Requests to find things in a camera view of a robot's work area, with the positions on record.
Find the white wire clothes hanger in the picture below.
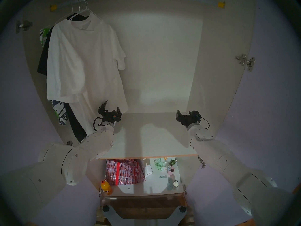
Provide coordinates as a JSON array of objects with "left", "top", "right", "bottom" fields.
[
  {"left": 54, "top": 2, "right": 74, "bottom": 26},
  {"left": 66, "top": 0, "right": 82, "bottom": 19},
  {"left": 55, "top": 0, "right": 85, "bottom": 26},
  {"left": 70, "top": 0, "right": 104, "bottom": 22}
]

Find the grey robot base frame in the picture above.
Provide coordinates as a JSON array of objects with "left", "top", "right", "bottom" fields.
[{"left": 102, "top": 206, "right": 186, "bottom": 226}]

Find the long white shirt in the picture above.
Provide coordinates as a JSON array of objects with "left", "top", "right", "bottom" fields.
[{"left": 46, "top": 20, "right": 104, "bottom": 137}]

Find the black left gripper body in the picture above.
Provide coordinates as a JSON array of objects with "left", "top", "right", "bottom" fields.
[{"left": 98, "top": 111, "right": 121, "bottom": 126}]

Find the orange drink bottle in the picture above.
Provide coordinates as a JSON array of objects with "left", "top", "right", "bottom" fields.
[{"left": 100, "top": 180, "right": 113, "bottom": 195}]

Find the white short-sleeve t-shirt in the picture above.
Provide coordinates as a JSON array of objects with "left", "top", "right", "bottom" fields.
[{"left": 70, "top": 14, "right": 129, "bottom": 121}]

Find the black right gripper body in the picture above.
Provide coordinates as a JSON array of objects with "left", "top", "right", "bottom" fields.
[{"left": 179, "top": 114, "right": 201, "bottom": 129}]

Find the white low shelf board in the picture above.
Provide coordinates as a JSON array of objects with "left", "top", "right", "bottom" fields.
[{"left": 101, "top": 157, "right": 185, "bottom": 197}]

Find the red plaid woven bag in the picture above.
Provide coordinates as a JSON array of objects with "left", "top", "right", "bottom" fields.
[{"left": 105, "top": 159, "right": 146, "bottom": 186}]

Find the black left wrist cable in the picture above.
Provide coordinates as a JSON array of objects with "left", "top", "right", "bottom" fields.
[{"left": 93, "top": 117, "right": 104, "bottom": 132}]

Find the lilac wardrobe door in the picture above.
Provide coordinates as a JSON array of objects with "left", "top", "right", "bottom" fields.
[
  {"left": 0, "top": 0, "right": 101, "bottom": 226},
  {"left": 188, "top": 0, "right": 301, "bottom": 225}
]

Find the black long shirt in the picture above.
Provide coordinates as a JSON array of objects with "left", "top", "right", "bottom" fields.
[{"left": 37, "top": 13, "right": 90, "bottom": 144}]

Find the floral leaf print skirt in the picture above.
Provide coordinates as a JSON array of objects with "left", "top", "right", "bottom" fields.
[{"left": 39, "top": 27, "right": 69, "bottom": 126}]

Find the white wardrobe cabinet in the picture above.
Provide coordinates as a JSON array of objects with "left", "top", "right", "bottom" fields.
[{"left": 22, "top": 0, "right": 257, "bottom": 159}]

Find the light green crumpled cloth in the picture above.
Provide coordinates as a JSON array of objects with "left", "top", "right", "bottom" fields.
[{"left": 153, "top": 157, "right": 168, "bottom": 171}]

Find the brown wooden panel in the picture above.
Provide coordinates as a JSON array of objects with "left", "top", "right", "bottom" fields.
[{"left": 101, "top": 195, "right": 188, "bottom": 220}]

